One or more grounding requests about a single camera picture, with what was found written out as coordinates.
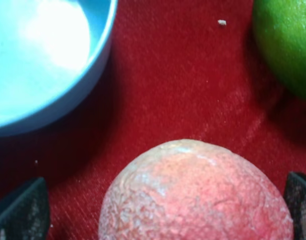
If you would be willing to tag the blue bowl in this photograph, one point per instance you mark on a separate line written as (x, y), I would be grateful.
(52, 54)

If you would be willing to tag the pink peach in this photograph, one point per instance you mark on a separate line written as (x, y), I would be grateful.
(191, 190)

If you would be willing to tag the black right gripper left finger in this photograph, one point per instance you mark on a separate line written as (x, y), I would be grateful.
(25, 212)

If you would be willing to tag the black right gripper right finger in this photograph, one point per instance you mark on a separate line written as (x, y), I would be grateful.
(295, 197)

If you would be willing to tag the green lime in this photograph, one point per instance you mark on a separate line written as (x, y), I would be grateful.
(279, 29)

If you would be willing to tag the red table cloth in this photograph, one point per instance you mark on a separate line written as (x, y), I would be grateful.
(178, 69)

